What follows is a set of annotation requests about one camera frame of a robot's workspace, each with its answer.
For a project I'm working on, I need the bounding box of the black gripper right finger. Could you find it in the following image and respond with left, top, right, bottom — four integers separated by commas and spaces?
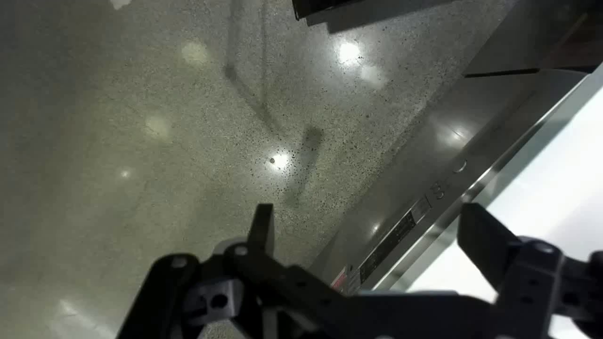
456, 202, 603, 339

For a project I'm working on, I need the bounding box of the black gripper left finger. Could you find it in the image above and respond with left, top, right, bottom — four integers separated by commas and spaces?
115, 202, 354, 339

